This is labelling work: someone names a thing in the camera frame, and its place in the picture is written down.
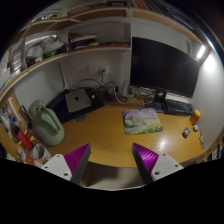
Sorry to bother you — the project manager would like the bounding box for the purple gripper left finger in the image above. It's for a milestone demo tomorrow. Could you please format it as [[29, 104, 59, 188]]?
[[42, 144, 91, 185]]

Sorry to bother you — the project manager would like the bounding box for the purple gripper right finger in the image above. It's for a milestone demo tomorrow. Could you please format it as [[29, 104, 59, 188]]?
[[132, 143, 183, 184]]

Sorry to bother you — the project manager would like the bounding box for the floral mouse pad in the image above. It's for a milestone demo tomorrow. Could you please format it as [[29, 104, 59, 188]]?
[[122, 108, 163, 135]]

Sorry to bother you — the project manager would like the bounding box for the black box under computer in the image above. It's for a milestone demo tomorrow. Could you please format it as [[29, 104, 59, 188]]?
[[47, 88, 104, 123]]

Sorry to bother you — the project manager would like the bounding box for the black computer monitor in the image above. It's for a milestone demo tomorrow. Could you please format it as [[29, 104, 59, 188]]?
[[130, 37, 200, 97]]

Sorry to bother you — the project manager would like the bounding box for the white mug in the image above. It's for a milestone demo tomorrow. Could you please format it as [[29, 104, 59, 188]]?
[[30, 143, 51, 163]]

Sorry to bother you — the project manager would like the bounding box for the green watering can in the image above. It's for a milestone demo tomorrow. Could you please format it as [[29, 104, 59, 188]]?
[[28, 100, 65, 146]]

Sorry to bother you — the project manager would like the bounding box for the red bottle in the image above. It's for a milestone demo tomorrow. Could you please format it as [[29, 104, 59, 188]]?
[[16, 130, 33, 149]]

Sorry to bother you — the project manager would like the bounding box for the small white round object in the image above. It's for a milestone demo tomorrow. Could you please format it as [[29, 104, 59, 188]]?
[[193, 125, 199, 132]]

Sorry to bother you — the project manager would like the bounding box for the black keyboard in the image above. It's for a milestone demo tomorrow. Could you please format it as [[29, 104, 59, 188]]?
[[164, 99, 193, 116]]

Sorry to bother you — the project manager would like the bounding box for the orange pill bottle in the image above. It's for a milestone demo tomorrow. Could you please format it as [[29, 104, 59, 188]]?
[[190, 110, 201, 125]]

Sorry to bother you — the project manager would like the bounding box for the silver mac mini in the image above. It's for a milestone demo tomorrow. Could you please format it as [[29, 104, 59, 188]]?
[[65, 89, 91, 113]]

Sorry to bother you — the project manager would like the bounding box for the white wall socket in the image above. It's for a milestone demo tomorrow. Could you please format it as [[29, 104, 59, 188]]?
[[88, 65, 109, 74]]

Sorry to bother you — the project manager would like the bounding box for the wooden wall shelf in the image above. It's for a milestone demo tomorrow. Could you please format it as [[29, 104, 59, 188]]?
[[0, 5, 204, 101]]

